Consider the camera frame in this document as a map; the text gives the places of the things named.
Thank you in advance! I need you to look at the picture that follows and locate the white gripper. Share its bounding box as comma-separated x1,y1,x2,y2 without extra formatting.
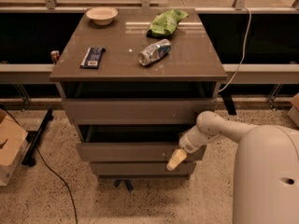
166,126,219,171

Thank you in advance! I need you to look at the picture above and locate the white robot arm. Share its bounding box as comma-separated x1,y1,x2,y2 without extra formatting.
167,111,299,224

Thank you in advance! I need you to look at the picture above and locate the grey top drawer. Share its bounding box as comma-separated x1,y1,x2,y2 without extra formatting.
62,98,217,125

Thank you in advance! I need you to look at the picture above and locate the grey drawer cabinet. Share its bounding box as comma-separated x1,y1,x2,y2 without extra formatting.
50,8,226,179

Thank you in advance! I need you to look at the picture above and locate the blue tape cross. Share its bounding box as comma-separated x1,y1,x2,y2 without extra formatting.
113,179,135,193

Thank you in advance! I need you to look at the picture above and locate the black stand leg right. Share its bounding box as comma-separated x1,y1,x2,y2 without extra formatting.
221,89,236,115

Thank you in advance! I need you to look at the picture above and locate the black stand leg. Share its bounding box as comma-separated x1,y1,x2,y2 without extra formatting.
221,89,236,115
21,109,53,167

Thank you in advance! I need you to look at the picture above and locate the crushed silver can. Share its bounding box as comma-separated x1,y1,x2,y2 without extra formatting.
138,39,172,66

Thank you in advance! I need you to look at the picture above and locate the cardboard box at right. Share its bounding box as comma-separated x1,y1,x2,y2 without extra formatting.
288,93,299,127

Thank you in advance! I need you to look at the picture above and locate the cardboard box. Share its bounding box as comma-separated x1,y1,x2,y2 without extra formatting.
288,93,299,127
0,110,28,186

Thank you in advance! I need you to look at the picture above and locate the green chip bag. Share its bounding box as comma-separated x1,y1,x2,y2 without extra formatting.
147,9,189,37

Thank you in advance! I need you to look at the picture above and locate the blue snack wrapper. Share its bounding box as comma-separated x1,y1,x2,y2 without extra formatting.
80,48,106,69

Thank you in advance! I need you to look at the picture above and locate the black stand leg left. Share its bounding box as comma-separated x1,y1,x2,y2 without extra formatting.
21,109,53,167

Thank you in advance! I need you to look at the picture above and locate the white paper bowl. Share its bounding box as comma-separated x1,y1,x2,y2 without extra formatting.
86,7,118,25

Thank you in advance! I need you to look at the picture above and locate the red soda can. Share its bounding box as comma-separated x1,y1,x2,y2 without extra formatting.
50,50,60,64

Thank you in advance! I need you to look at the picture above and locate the black floor cable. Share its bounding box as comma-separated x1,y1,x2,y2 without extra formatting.
0,105,78,224

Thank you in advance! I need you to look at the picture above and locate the white cable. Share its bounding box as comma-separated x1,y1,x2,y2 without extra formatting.
218,6,252,94

